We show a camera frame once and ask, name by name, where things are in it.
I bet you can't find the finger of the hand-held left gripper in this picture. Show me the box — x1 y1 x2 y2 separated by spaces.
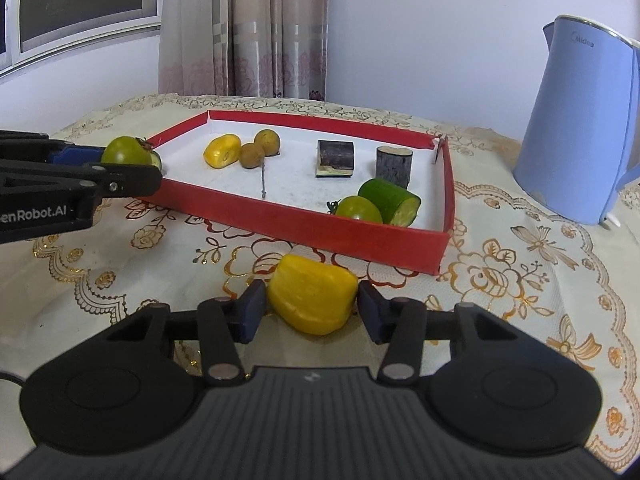
0 130 108 167
0 160 163 247

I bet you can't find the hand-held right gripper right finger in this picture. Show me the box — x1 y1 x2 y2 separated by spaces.
357 280 531 386

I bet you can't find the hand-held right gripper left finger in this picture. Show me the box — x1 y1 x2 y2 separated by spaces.
102 279 268 387

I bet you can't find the green tomato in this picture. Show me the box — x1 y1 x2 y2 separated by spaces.
327 196 384 225
101 136 155 167

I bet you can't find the yellow pepper piece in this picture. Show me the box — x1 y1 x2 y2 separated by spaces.
267 254 360 336
202 133 242 169

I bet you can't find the brown longan with twig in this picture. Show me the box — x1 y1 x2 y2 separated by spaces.
239 142 269 198

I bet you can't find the red cardboard box tray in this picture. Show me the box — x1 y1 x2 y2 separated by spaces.
145 109 457 277

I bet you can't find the dark sugarcane piece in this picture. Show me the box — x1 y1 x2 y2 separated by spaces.
316 140 356 180
376 145 414 190

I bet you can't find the pink floral curtain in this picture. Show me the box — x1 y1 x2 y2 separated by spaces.
157 0 331 101

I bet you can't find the light blue electric kettle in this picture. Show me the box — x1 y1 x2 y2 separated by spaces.
513 15 640 226

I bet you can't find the window with white frame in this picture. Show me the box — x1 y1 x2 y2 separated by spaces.
0 0 163 78

